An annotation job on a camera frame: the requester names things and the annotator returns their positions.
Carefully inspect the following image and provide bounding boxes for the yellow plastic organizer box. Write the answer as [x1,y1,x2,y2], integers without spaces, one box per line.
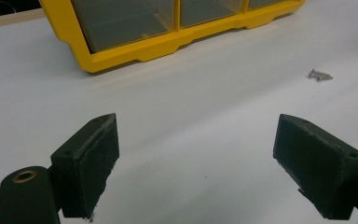
[38,0,307,74]

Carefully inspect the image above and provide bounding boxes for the clear plastic drawer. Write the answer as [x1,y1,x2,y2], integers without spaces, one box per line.
[179,0,245,29]
[247,0,294,10]
[70,0,177,53]

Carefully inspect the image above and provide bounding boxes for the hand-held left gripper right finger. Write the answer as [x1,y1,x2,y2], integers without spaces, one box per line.
[272,113,358,220]

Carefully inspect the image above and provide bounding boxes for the black cable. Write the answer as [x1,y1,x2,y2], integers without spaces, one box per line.
[0,0,17,15]

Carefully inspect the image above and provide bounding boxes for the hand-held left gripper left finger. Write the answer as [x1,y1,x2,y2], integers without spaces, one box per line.
[50,113,120,219]

